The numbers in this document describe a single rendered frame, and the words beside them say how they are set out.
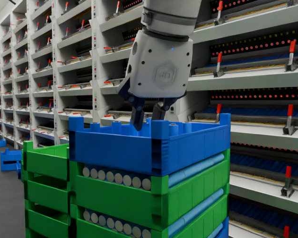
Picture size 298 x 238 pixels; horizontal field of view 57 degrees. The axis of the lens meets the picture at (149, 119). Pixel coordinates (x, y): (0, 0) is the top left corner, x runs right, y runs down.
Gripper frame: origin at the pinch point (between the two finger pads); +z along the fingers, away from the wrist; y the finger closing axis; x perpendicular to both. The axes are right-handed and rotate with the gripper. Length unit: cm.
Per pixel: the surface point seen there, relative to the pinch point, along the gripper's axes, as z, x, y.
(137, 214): 9.2, -13.4, -5.6
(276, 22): -17, 26, 52
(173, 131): -0.4, -5.9, 2.2
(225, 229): 24.6, -10.0, 20.3
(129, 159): 2.4, -8.6, -6.3
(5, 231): 90, 58, -28
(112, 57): 23, 111, 29
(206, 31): -8, 51, 45
